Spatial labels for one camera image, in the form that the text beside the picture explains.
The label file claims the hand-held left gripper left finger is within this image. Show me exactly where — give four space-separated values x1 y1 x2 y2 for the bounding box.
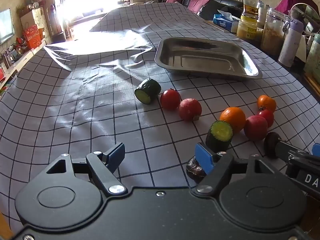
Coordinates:
46 142 127 197

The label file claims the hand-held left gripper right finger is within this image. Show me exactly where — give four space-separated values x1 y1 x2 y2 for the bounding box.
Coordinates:
195 142 288 198

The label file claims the dark purple passion fruit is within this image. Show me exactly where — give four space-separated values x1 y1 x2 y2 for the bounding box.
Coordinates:
264 132 282 158
186 156 207 180

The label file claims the dark green cucumber piece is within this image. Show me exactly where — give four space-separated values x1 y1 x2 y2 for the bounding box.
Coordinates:
134 78 162 105
205 121 234 153

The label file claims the red round radish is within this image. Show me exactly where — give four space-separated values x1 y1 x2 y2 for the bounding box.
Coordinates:
244 116 268 141
178 98 202 122

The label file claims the red tomato with stem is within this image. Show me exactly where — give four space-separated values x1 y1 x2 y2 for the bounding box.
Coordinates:
256 107 275 128

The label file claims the metal tray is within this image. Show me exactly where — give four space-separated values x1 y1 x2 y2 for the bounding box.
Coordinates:
154 37 263 81

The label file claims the small orange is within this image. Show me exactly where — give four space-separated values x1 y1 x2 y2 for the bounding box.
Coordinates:
257 95 277 112

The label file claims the large orange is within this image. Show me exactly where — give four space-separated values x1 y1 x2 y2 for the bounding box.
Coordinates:
220 107 247 133

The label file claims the grey checked tablecloth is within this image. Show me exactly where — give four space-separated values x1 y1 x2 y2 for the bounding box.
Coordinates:
0 2 312 232

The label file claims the pale green bottle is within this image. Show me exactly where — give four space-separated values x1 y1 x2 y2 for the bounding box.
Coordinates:
304 33 320 77

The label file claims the white thermos with purple lid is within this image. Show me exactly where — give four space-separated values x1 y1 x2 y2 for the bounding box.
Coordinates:
278 19 304 68

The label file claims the glass jar with brown grains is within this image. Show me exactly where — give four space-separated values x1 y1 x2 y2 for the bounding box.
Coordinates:
260 7 290 57

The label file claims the yellow jar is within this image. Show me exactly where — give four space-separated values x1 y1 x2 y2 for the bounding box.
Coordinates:
236 17 258 40

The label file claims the black round bin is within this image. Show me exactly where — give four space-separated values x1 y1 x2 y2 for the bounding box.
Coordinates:
51 31 66 43

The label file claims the blue tissue box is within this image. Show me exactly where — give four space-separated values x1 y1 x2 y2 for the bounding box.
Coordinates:
213 9 242 32

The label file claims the round mirror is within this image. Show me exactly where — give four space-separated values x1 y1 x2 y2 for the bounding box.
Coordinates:
290 3 317 35

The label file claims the white bottle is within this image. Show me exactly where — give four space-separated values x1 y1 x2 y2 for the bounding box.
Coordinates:
257 5 269 28

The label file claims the red paper bag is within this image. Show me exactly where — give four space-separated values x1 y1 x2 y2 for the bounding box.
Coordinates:
22 25 42 50

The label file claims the cooking oil bottle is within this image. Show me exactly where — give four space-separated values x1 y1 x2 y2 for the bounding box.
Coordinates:
240 0 262 20

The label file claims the black cushion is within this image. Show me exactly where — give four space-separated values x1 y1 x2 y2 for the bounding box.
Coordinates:
197 0 227 20

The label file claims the cream cabinet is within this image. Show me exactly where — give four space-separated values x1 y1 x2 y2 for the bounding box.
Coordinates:
20 7 47 40

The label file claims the black sofa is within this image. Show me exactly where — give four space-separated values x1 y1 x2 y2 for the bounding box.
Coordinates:
160 0 244 22

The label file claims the flat television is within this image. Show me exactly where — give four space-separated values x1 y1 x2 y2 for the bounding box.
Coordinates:
0 8 15 45

